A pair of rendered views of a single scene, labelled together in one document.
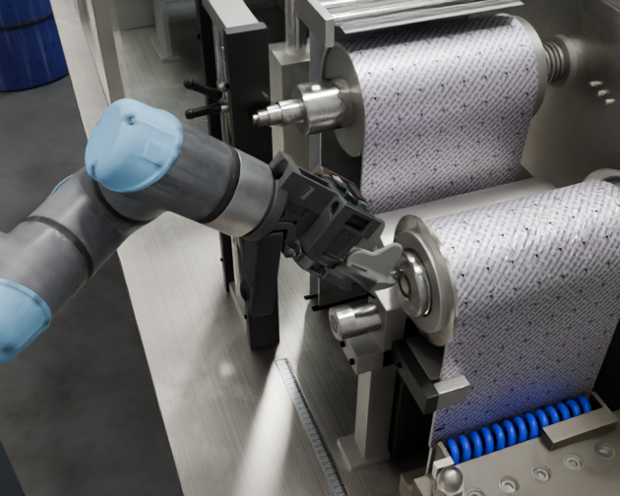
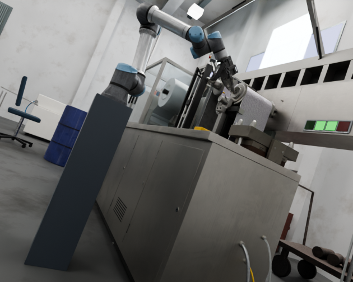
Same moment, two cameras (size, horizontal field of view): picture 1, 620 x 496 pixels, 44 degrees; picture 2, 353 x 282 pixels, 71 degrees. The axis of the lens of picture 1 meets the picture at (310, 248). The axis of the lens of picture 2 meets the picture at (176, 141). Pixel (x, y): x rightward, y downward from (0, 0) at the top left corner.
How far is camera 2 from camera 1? 1.42 m
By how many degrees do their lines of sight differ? 46
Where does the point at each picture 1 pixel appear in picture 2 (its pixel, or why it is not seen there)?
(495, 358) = (247, 111)
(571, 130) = not seen: hidden behind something
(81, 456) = not seen: hidden behind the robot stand
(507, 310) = (252, 99)
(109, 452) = not seen: hidden behind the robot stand
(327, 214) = (231, 65)
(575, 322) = (260, 114)
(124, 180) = (215, 35)
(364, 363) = (222, 108)
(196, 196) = (221, 45)
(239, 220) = (223, 53)
